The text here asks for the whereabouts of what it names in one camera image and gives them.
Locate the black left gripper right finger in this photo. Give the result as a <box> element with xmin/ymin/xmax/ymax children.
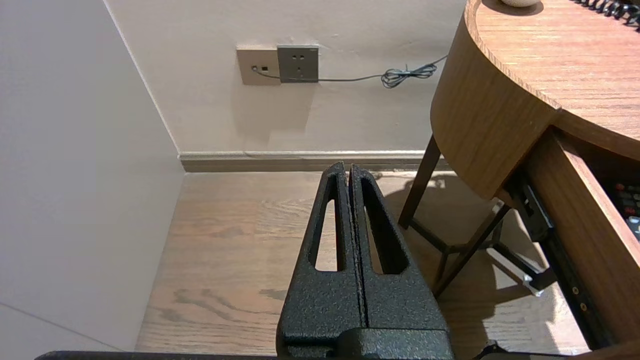
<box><xmin>348</xmin><ymin>164</ymin><xmax>456</xmax><ymax>353</ymax></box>

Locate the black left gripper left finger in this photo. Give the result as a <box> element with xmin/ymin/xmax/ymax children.
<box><xmin>275</xmin><ymin>161</ymin><xmax>367</xmax><ymax>353</ymax></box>

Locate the wooden nightstand drawer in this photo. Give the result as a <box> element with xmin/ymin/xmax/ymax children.
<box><xmin>520</xmin><ymin>125</ymin><xmax>640</xmax><ymax>360</ymax></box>

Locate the black remote with coloured buttons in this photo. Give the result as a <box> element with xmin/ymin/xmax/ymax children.
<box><xmin>612</xmin><ymin>181</ymin><xmax>640</xmax><ymax>242</ymax></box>

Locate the brown skirting board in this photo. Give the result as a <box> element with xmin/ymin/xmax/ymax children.
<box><xmin>177</xmin><ymin>150</ymin><xmax>452</xmax><ymax>174</ymax></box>

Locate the round wooden nightstand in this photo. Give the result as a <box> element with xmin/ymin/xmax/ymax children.
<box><xmin>430</xmin><ymin>0</ymin><xmax>640</xmax><ymax>202</ymax></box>

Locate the black metal nightstand leg frame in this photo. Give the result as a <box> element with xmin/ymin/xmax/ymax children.
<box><xmin>397</xmin><ymin>135</ymin><xmax>559</xmax><ymax>299</ymax></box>

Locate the black drawer slide rail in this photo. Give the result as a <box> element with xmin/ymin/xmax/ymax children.
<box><xmin>504</xmin><ymin>170</ymin><xmax>617</xmax><ymax>351</ymax></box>

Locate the thin grey wall cable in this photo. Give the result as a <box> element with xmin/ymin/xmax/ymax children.
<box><xmin>252</xmin><ymin>54</ymin><xmax>449</xmax><ymax>90</ymax></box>

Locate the grey wall socket plate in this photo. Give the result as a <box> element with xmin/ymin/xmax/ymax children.
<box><xmin>236</xmin><ymin>46</ymin><xmax>281</xmax><ymax>86</ymax></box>

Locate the black coiled telephone cord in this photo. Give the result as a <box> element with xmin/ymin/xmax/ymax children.
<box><xmin>575</xmin><ymin>0</ymin><xmax>640</xmax><ymax>27</ymax></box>

